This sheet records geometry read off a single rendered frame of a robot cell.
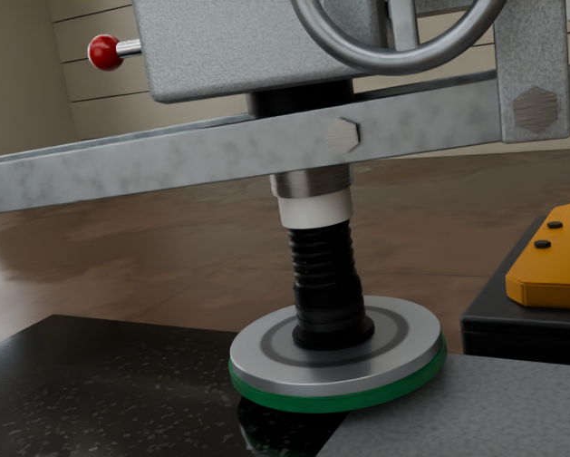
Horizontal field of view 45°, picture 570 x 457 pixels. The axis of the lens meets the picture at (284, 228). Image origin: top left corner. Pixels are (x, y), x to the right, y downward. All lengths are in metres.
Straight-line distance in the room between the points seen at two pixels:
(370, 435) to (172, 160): 0.30
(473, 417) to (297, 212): 0.24
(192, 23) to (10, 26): 8.59
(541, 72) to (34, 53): 8.88
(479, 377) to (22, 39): 8.72
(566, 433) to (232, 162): 0.36
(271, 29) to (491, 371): 0.39
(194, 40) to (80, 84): 8.78
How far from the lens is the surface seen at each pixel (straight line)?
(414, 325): 0.71
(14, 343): 1.03
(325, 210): 0.63
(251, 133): 0.61
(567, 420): 0.64
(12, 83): 9.00
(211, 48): 0.56
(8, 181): 0.74
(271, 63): 0.54
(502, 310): 1.13
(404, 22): 0.47
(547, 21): 0.54
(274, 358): 0.67
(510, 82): 0.54
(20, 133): 8.97
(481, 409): 0.65
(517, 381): 0.70
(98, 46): 0.63
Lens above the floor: 1.17
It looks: 14 degrees down
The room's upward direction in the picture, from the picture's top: 9 degrees counter-clockwise
